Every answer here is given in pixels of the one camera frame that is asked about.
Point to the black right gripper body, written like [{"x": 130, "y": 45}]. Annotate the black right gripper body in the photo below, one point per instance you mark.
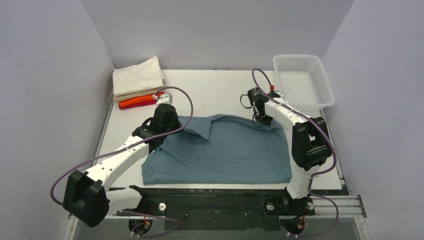
[{"x": 263, "y": 118}]

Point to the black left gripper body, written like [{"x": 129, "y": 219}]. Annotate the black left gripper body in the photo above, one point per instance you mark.
[{"x": 168, "y": 118}]

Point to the teal blue t-shirt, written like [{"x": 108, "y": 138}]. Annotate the teal blue t-shirt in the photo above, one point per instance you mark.
[{"x": 220, "y": 149}]

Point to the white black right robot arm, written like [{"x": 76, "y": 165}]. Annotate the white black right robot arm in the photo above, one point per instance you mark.
[{"x": 309, "y": 150}]

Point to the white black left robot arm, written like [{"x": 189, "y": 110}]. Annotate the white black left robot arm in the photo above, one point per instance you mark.
[{"x": 87, "y": 194}]

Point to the folded red t-shirt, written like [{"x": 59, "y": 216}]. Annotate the folded red t-shirt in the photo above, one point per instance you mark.
[{"x": 136, "y": 105}]

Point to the folded orange t-shirt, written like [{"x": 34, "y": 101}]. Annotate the folded orange t-shirt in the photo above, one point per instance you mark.
[{"x": 140, "y": 99}]

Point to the folded cream t-shirt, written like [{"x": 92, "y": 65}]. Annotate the folded cream t-shirt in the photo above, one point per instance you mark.
[{"x": 145, "y": 76}]

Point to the folded beige t-shirt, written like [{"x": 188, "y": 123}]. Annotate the folded beige t-shirt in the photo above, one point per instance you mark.
[{"x": 124, "y": 97}]

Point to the white perforated plastic basket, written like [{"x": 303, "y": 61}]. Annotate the white perforated plastic basket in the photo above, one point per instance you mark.
[{"x": 304, "y": 81}]

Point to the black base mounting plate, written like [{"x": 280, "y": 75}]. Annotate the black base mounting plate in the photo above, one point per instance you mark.
[{"x": 223, "y": 210}]

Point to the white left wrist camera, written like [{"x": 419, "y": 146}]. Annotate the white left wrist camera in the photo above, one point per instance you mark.
[{"x": 165, "y": 98}]

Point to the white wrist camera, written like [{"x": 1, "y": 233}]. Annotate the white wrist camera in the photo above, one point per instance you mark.
[
  {"x": 165, "y": 98},
  {"x": 277, "y": 94}
]

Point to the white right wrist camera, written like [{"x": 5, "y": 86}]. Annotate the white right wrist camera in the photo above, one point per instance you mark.
[{"x": 277, "y": 94}]

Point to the aluminium extrusion rail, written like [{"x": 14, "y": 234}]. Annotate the aluminium extrusion rail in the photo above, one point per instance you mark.
[{"x": 349, "y": 206}]

